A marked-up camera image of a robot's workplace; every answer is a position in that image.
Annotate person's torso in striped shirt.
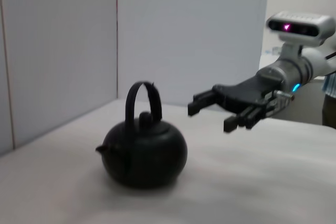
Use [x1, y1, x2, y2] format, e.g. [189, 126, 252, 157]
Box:
[322, 73, 336, 128]

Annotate grey cable with silver connector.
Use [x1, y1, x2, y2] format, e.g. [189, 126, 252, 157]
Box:
[275, 90, 295, 101]

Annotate small clear background objects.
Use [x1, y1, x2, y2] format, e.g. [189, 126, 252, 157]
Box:
[262, 46, 283, 57]

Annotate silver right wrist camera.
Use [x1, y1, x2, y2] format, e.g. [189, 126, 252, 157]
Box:
[266, 11, 335, 59]

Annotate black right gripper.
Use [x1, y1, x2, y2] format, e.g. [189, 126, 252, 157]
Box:
[187, 73, 285, 133]

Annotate black teapot with hoop handle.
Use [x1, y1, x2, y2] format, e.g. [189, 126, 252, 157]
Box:
[95, 81, 188, 189]

